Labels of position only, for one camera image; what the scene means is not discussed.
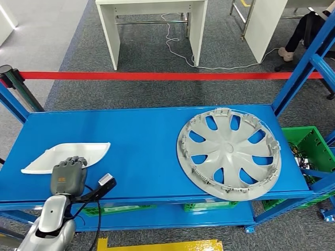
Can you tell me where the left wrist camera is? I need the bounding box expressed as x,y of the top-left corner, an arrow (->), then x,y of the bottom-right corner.
70,173 -> 117,205

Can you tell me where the chrome stanchion post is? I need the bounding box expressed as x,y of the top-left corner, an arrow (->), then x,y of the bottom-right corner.
0,64 -> 45,113

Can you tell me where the person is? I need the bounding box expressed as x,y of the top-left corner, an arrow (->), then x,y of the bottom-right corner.
275,0 -> 335,72

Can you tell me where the tangled black cable bundle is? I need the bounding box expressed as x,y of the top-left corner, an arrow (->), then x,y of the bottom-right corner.
289,142 -> 315,184

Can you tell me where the grey wheel hubcap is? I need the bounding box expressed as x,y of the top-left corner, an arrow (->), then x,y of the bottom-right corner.
177,108 -> 283,203

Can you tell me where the white plastic mirror cover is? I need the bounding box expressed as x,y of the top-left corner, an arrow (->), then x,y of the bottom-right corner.
20,142 -> 111,175

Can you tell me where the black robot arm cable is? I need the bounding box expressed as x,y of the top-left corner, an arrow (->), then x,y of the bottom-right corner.
70,185 -> 102,251

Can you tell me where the long red barrier belt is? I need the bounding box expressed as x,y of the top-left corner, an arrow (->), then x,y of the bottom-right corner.
20,71 -> 324,82

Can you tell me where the open green plastic crate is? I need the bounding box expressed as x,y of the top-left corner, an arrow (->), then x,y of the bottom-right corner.
262,126 -> 335,212

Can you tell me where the white table with crossbar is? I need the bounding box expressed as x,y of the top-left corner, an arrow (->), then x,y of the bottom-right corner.
95,0 -> 209,71

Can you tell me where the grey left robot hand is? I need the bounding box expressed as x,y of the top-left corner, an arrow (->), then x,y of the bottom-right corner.
50,156 -> 88,198

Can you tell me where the white floor cable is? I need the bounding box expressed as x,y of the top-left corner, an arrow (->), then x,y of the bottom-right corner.
161,13 -> 279,71

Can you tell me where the blue metal shelf rack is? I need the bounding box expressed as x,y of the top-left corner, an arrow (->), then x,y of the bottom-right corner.
320,197 -> 335,223
0,10 -> 335,243

